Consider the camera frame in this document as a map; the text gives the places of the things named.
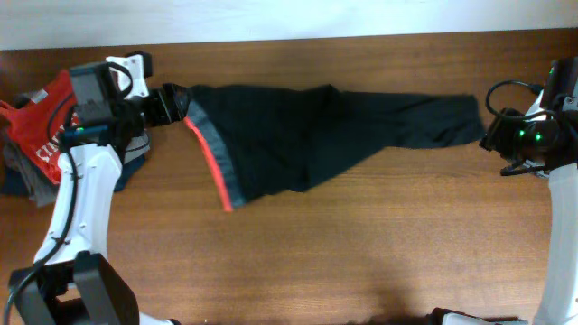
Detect gray folded garment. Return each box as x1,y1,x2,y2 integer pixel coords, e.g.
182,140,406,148
1,126,151,207

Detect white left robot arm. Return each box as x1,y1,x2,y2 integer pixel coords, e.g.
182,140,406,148
3,51,183,325

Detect black leggings with red waistband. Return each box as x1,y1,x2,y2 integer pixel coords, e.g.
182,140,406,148
183,85,484,211

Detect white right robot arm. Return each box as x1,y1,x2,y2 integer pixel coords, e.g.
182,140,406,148
480,88,577,325

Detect red printed t-shirt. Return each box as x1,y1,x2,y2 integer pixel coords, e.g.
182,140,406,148
1,70,77,185

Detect dark blue folded garment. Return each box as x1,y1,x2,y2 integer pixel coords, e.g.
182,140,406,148
1,155,146,196

